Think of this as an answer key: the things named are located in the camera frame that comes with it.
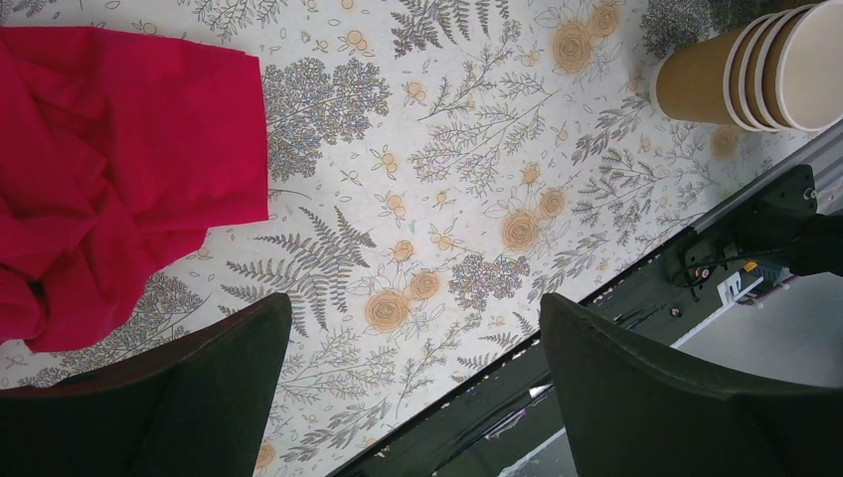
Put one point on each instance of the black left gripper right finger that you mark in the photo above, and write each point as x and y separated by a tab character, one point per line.
634	407

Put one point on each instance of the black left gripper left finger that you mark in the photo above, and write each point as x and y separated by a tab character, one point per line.
196	406

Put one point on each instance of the red cloth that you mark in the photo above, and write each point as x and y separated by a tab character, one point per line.
119	152

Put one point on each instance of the floral patterned table mat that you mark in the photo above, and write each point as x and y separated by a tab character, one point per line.
435	167

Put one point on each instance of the stack of brown paper cups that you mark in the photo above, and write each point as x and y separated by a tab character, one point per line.
782	71

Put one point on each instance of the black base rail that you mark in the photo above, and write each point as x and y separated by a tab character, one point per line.
508	417

